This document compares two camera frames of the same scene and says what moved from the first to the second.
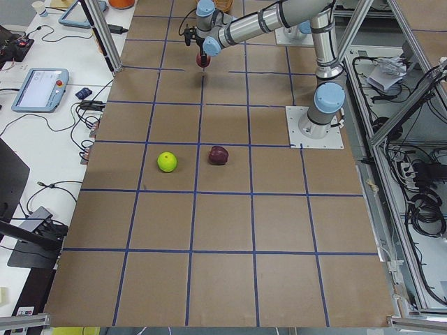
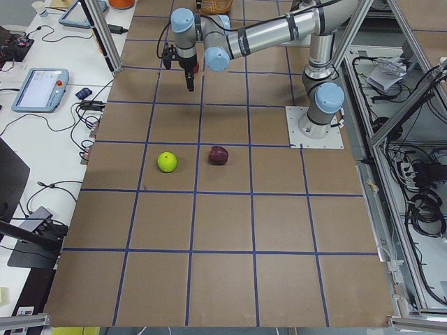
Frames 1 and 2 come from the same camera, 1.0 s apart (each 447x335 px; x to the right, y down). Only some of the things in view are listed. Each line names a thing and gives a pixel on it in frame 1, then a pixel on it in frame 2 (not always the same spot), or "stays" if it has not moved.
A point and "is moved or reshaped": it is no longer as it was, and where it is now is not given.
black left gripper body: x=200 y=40 to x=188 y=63
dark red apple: x=218 y=155 stays
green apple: x=167 y=162 stays
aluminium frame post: x=104 y=33 stays
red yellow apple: x=203 y=56 is moved or reshaped
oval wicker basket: x=223 y=5 stays
